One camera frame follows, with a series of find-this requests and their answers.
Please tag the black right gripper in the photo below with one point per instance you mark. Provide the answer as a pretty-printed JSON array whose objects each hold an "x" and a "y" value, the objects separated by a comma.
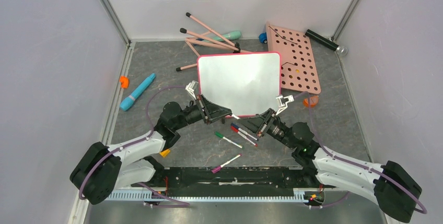
[{"x": 270, "y": 124}]

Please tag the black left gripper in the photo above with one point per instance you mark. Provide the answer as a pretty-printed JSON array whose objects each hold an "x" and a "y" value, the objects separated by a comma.
[{"x": 212, "y": 112}]

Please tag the pink framed whiteboard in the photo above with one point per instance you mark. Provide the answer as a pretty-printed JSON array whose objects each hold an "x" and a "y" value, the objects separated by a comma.
[{"x": 246, "y": 83}]

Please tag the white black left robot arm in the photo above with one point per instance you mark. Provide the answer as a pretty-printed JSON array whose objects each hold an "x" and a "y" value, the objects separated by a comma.
[{"x": 103, "y": 169}]

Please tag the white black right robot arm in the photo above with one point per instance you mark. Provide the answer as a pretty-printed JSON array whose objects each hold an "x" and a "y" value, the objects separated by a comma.
[{"x": 387, "y": 185}]

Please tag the blue whiteboard marker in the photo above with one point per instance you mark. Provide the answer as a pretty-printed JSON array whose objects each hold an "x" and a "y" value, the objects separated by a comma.
[{"x": 242, "y": 131}]

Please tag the green whiteboard marker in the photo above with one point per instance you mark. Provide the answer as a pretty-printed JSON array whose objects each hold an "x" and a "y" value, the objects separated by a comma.
[{"x": 227, "y": 139}]

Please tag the red whiteboard marker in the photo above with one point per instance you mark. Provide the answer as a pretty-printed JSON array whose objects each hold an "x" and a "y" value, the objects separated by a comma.
[{"x": 243, "y": 136}]

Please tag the purple whiteboard marker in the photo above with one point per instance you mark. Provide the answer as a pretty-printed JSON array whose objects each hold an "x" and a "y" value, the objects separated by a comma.
[{"x": 218, "y": 168}]

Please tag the orange round object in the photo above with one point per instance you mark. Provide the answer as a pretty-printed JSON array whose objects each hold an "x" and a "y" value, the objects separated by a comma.
[{"x": 311, "y": 101}]

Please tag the yellow orange wedge block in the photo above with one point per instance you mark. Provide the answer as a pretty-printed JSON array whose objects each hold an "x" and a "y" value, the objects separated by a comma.
[{"x": 165, "y": 153}]

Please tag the pink perforated board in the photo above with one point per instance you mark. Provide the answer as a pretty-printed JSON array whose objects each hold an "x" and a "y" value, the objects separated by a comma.
[{"x": 298, "y": 67}]

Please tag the pink easel legs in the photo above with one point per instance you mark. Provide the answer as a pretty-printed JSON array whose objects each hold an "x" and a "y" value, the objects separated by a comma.
[{"x": 191, "y": 41}]

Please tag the teal green toy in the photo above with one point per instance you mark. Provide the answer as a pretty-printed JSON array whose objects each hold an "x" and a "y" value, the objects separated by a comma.
[{"x": 233, "y": 35}]

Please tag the blue toy car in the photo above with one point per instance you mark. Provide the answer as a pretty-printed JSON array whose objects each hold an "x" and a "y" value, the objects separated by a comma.
[{"x": 263, "y": 38}]

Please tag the blue toy marker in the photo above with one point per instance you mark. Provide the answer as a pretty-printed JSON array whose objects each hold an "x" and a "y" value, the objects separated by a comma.
[{"x": 128, "y": 102}]

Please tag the orange plastic piece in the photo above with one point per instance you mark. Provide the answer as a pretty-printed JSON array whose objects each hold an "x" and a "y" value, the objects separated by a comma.
[{"x": 124, "y": 82}]

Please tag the black flashlight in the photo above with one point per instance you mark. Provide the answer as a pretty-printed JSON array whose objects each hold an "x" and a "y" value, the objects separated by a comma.
[{"x": 338, "y": 49}]

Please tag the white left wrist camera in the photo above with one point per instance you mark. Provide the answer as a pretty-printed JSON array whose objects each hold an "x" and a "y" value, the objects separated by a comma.
[{"x": 191, "y": 88}]

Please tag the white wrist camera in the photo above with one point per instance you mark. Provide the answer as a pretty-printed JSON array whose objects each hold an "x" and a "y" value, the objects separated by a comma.
[
  {"x": 283, "y": 102},
  {"x": 191, "y": 88}
]

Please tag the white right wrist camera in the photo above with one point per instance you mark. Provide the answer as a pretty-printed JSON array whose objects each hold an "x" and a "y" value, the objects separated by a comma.
[{"x": 283, "y": 102}]

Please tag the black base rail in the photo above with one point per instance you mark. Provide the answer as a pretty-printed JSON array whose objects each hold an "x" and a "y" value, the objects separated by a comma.
[{"x": 232, "y": 181}]

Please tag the white cable comb strip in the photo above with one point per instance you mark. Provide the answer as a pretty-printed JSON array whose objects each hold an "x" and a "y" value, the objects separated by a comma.
[{"x": 147, "y": 196}]

